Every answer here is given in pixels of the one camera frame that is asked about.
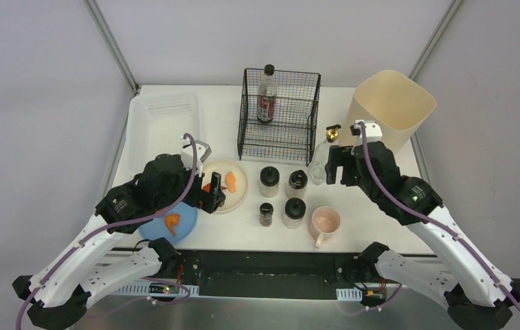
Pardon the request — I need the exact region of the clear glass oil bottle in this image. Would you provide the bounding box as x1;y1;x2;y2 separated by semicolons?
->
308;124;341;186

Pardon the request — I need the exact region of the black lid white shaker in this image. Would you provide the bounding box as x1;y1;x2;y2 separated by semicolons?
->
286;169;308;199

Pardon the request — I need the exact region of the black lid seasoning shaker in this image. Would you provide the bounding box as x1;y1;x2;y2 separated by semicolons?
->
259;166;280;198

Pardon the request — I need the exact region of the black lid granule shaker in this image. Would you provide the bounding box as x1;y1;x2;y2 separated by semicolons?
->
282;197;306;229

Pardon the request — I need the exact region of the red label vinegar bottle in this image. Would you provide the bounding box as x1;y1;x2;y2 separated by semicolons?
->
256;64;278;124

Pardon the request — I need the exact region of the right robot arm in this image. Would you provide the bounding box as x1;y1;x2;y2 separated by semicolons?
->
325;142;520;329

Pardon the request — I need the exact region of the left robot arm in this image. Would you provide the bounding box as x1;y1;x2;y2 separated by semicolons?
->
12;149;225;329

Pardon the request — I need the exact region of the cream round plate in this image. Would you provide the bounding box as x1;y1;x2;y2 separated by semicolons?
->
203;159;249;214

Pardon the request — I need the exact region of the salmon slice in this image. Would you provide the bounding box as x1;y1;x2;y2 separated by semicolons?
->
225;172;237;193

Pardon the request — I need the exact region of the blue round plate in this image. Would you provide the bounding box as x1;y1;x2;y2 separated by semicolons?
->
139;203;198;245

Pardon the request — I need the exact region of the pink mug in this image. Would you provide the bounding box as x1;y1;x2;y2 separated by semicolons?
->
308;206;341;249

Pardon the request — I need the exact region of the small dark pepper jar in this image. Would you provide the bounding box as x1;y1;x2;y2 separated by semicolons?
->
259;202;274;227

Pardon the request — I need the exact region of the cream waste bin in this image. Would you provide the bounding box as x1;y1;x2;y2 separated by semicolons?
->
339;69;436;152

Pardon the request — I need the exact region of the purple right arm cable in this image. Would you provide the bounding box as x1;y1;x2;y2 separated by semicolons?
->
356;120;520;330

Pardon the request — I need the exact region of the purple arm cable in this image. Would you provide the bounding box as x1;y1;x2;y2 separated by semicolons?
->
356;120;520;330
15;132;199;330

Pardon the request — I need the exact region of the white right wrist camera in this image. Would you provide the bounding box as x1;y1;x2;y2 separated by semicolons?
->
350;120;383;146

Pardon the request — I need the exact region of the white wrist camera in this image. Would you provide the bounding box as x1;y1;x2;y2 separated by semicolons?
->
350;120;383;146
181;137;212;177

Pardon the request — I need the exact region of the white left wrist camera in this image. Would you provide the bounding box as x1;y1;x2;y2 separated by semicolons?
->
181;137;212;177

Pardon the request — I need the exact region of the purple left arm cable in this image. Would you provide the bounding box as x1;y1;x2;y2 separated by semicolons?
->
15;132;199;330

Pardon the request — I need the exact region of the black wire basket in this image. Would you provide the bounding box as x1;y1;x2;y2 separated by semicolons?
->
236;68;321;166

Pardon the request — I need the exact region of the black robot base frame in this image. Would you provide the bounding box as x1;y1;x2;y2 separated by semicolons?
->
154;250;390;307

